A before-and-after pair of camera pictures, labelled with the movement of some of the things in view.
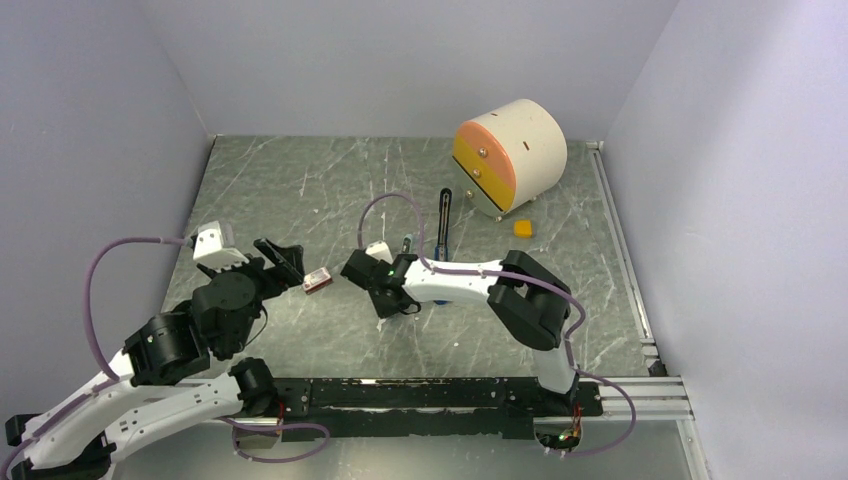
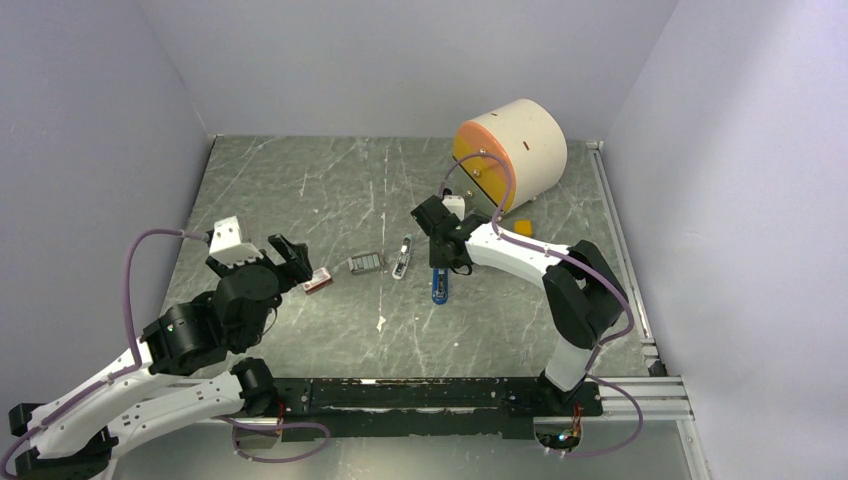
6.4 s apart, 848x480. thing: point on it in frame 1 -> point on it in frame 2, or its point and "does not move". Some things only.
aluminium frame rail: (661, 399) does not move
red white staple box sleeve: (316, 280) does not move
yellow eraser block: (523, 228) does not move
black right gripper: (385, 310) -> (437, 261)
